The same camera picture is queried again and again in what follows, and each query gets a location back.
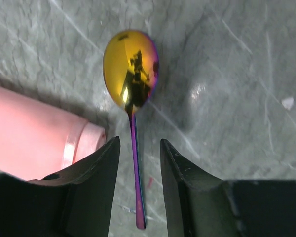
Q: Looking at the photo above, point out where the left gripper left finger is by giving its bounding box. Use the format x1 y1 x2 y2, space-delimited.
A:
0 137 120 237

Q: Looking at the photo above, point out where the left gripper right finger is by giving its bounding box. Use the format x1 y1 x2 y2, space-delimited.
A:
160 139 296 237

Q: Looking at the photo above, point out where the pink satin napkin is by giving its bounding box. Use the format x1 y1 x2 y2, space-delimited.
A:
0 87 106 180

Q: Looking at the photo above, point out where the gold spoon with purple handle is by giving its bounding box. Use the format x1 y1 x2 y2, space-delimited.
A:
103 29 159 230

